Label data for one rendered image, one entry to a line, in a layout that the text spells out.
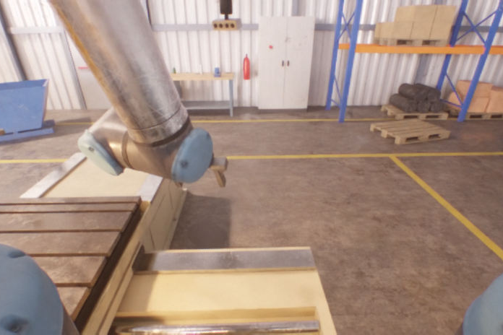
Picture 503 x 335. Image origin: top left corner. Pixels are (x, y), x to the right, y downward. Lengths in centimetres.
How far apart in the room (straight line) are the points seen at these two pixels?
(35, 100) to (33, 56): 236
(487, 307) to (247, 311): 123
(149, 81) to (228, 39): 672
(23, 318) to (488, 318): 34
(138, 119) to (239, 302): 120
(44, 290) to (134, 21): 26
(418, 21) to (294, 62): 253
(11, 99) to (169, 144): 623
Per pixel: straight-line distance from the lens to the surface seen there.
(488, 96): 840
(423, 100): 726
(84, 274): 135
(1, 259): 31
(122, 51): 33
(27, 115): 661
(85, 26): 33
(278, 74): 658
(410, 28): 667
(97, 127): 52
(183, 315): 149
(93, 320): 130
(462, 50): 720
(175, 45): 723
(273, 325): 139
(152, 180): 269
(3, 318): 26
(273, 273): 156
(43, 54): 855
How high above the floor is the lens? 189
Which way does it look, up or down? 28 degrees down
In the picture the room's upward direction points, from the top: straight up
